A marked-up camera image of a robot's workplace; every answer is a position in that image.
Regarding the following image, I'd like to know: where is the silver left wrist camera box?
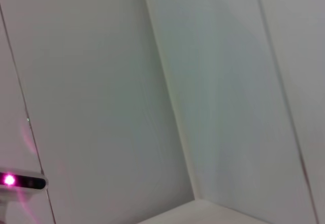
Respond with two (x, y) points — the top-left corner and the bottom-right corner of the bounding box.
(0, 168), (49, 195)

